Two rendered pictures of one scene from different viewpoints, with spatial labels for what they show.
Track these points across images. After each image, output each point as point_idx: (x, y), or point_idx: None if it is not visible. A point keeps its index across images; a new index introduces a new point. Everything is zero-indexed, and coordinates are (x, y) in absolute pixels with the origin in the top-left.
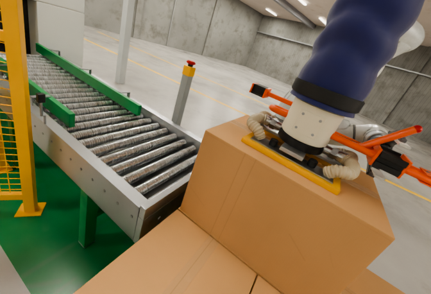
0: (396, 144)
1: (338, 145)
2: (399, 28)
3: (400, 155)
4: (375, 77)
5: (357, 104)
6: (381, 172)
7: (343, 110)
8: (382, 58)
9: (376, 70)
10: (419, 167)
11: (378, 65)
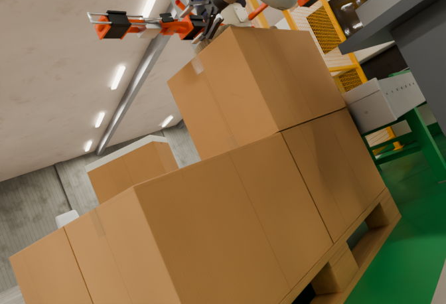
0: (197, 4)
1: (269, 4)
2: None
3: (189, 16)
4: None
5: (197, 12)
6: (199, 34)
7: None
8: None
9: None
10: (178, 19)
11: None
